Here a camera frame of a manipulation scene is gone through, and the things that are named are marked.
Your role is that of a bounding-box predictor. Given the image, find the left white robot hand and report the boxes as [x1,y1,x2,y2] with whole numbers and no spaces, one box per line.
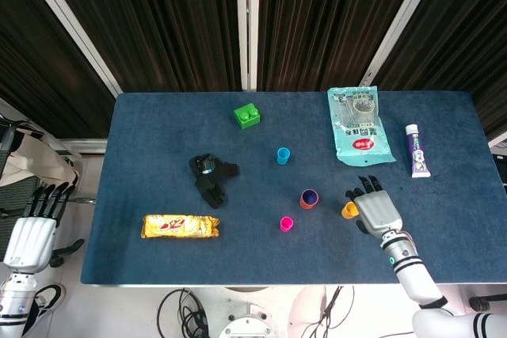
[2,181,86,274]

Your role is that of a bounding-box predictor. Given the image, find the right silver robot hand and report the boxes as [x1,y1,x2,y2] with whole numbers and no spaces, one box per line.
[344,174,402,237]

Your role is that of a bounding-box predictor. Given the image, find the yellow plastic cup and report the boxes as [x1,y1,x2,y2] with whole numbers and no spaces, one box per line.
[341,201,360,221]

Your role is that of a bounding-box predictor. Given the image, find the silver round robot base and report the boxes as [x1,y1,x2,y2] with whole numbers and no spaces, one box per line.
[217,286,278,338]

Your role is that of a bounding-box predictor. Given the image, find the black and white sneaker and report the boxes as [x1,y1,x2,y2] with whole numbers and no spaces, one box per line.
[29,283,67,317]

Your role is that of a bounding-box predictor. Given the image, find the purple tube with white cap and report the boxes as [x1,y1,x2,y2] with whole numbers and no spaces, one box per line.
[404,123,432,179]

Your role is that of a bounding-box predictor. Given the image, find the orange plastic cup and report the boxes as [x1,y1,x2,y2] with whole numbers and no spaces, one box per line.
[299,193,320,211]

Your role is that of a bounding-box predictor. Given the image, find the teal cleaning cloth package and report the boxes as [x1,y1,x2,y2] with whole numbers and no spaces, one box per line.
[326,85,397,167]

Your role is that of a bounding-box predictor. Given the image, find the blue velvet table cover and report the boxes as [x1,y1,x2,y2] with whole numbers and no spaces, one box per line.
[80,91,507,286]

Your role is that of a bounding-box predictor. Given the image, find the black caster wheel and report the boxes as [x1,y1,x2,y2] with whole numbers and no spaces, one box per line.
[469,296,491,312]

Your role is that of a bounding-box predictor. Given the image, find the gold biscuit packet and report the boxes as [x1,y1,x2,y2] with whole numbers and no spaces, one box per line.
[141,214,222,240]

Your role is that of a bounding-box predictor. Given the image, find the green toy building block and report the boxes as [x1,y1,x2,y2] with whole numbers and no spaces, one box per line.
[233,103,262,130]

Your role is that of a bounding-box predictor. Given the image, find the dark brown pleated curtain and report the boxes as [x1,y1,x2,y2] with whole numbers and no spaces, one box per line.
[0,0,507,141]

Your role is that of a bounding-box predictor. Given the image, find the thin dark wire bundle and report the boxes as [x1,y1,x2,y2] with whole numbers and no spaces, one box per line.
[304,285,373,338]

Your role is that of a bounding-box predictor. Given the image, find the black floor cables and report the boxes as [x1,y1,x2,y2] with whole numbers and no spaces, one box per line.
[157,287,211,338]

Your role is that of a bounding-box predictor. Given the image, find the white table frame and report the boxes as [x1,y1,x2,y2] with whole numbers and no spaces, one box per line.
[81,281,507,289]

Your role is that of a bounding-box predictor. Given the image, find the white frame post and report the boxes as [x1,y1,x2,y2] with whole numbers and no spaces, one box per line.
[358,0,447,88]
[15,0,124,98]
[235,0,261,92]

